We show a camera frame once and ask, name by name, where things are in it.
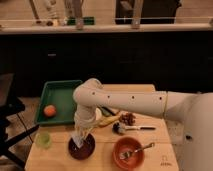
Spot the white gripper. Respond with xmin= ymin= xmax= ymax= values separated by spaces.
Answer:
xmin=74 ymin=106 xmax=96 ymax=138

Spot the grey blue towel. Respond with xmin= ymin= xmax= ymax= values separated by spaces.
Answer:
xmin=71 ymin=132 xmax=87 ymax=148

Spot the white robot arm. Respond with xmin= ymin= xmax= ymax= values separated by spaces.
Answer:
xmin=73 ymin=78 xmax=213 ymax=171

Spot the purple bowl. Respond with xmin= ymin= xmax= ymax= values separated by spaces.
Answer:
xmin=68 ymin=134 xmax=95 ymax=160

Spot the orange bowl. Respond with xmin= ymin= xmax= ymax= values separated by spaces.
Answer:
xmin=112 ymin=137 xmax=144 ymax=171

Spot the white lidded jar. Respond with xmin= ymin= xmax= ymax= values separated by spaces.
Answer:
xmin=96 ymin=108 xmax=102 ymax=120

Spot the yellow banana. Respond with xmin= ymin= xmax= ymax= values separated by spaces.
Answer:
xmin=99 ymin=116 xmax=119 ymax=127

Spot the green vegetable toy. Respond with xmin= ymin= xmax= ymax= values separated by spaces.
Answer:
xmin=99 ymin=108 xmax=112 ymax=117

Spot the green plastic tray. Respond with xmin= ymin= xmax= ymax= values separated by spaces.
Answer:
xmin=34 ymin=80 xmax=82 ymax=126

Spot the orange ball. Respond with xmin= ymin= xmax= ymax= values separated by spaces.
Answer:
xmin=43 ymin=105 xmax=56 ymax=117

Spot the brown pine cone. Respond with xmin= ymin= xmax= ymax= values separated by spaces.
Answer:
xmin=119 ymin=113 xmax=135 ymax=126

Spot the green plastic cup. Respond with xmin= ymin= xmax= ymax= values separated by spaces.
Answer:
xmin=35 ymin=132 xmax=51 ymax=149

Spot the silver fork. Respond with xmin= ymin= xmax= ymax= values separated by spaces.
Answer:
xmin=119 ymin=143 xmax=155 ymax=160

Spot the black chair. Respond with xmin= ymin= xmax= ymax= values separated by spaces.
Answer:
xmin=0 ymin=72 xmax=40 ymax=171

